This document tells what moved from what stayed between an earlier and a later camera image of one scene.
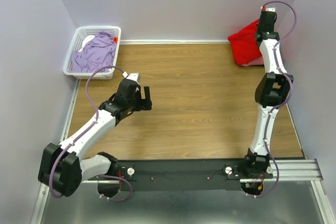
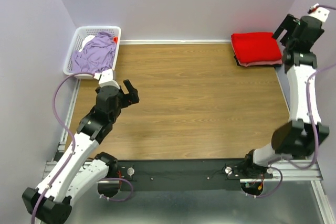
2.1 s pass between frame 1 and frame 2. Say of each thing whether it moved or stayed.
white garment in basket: stayed
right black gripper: moved
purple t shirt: stayed
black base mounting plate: stayed
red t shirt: moved
